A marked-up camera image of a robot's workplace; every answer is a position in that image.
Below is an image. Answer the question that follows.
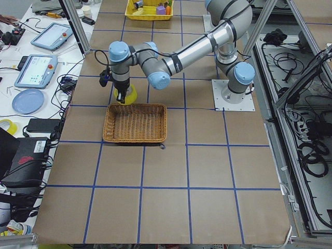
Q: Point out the purple block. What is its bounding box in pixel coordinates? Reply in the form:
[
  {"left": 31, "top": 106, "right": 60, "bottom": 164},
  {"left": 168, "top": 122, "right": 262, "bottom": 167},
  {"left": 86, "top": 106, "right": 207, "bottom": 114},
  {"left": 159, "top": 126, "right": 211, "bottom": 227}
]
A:
[{"left": 156, "top": 6, "right": 166, "bottom": 15}]

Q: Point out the yellow tape roll on desk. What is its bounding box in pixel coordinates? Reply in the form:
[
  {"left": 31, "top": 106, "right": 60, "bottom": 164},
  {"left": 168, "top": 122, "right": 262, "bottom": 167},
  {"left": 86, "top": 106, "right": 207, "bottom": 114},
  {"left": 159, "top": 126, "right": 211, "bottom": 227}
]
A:
[{"left": 0, "top": 119, "right": 18, "bottom": 135}]

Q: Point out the yellow plastic tray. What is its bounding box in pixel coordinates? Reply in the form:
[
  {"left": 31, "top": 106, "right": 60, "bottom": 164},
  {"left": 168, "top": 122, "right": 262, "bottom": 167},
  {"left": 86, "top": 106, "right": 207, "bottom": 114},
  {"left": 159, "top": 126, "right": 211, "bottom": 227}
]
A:
[{"left": 125, "top": 0, "right": 174, "bottom": 21}]

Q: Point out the teach pendant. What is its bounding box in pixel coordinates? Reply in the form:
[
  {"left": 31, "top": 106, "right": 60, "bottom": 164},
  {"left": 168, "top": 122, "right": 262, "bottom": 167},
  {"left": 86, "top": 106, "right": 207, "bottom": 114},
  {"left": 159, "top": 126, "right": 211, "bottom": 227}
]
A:
[
  {"left": 31, "top": 22, "right": 73, "bottom": 51},
  {"left": 14, "top": 54, "right": 58, "bottom": 89}
]

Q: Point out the lower teach pendant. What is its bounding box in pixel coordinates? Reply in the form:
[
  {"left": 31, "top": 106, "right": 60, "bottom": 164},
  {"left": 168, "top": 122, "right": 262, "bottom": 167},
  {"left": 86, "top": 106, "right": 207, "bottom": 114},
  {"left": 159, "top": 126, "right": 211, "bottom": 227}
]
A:
[{"left": 14, "top": 54, "right": 58, "bottom": 89}]

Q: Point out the small black-lidded jar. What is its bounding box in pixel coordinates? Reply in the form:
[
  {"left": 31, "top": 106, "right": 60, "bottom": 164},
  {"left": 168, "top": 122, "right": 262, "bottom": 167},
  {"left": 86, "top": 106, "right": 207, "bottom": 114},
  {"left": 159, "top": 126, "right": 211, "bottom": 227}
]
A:
[{"left": 133, "top": 0, "right": 144, "bottom": 9}]

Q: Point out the brown wicker basket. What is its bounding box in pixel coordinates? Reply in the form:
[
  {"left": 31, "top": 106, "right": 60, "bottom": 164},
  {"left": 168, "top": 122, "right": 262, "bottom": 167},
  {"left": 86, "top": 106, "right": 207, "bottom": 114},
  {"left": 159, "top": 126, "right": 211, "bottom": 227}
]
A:
[{"left": 103, "top": 103, "right": 167, "bottom": 143}]

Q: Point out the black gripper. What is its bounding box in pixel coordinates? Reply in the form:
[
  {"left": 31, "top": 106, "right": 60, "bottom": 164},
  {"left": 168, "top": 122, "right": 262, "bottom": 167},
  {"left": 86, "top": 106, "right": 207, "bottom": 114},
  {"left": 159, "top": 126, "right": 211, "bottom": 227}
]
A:
[{"left": 114, "top": 79, "right": 130, "bottom": 104}]

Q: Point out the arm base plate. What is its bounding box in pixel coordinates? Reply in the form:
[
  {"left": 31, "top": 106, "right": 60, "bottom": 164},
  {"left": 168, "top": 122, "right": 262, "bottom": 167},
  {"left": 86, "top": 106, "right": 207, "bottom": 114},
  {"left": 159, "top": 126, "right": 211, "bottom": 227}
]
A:
[{"left": 212, "top": 79, "right": 255, "bottom": 112}]

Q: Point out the toy carrot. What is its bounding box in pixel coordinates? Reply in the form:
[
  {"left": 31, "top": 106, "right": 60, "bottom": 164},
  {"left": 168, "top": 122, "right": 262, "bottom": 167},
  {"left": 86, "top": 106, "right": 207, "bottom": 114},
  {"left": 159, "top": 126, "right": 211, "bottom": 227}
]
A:
[{"left": 165, "top": 5, "right": 171, "bottom": 15}]

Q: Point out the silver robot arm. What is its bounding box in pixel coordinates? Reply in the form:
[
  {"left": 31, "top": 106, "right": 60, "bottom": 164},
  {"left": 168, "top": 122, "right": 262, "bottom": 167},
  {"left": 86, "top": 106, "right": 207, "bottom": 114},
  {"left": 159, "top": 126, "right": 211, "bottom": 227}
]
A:
[{"left": 100, "top": 1, "right": 255, "bottom": 104}]

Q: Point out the black power adapter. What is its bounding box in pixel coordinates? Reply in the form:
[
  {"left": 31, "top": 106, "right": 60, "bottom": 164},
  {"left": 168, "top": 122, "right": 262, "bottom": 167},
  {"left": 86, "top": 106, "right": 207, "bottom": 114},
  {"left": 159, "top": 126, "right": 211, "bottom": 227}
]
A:
[{"left": 26, "top": 118, "right": 60, "bottom": 133}]

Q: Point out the blue plate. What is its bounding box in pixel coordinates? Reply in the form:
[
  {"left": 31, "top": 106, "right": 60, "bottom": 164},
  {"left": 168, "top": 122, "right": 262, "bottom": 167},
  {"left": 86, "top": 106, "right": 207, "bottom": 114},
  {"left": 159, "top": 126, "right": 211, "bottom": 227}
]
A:
[{"left": 12, "top": 89, "right": 45, "bottom": 114}]

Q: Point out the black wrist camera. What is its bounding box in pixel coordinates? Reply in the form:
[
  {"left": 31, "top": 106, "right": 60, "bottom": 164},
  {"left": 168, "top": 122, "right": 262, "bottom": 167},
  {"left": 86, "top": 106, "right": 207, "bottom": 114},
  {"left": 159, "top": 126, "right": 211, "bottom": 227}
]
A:
[{"left": 99, "top": 68, "right": 111, "bottom": 87}]

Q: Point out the black computer box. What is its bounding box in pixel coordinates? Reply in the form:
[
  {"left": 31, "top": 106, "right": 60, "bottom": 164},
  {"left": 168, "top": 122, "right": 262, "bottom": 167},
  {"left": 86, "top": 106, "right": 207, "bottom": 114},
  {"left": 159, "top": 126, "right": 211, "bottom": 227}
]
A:
[{"left": 1, "top": 135, "right": 51, "bottom": 188}]

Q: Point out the upper teach pendant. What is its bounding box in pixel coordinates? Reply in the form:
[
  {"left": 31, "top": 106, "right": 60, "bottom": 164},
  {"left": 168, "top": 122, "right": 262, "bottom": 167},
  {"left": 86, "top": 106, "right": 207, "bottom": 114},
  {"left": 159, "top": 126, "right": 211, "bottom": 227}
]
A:
[{"left": 31, "top": 22, "right": 73, "bottom": 51}]

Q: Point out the pale yellow croissant toy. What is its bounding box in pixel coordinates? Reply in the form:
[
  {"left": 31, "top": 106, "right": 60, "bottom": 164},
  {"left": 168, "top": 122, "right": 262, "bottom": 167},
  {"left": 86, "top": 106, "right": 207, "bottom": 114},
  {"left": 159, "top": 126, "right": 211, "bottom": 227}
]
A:
[{"left": 133, "top": 8, "right": 144, "bottom": 15}]

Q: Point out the yellow tape roll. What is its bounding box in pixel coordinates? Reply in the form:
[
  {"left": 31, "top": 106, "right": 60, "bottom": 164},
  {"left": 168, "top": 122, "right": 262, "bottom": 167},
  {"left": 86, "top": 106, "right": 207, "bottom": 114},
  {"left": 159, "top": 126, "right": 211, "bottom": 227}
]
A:
[
  {"left": 0, "top": 119, "right": 18, "bottom": 135},
  {"left": 117, "top": 84, "right": 137, "bottom": 105}
]

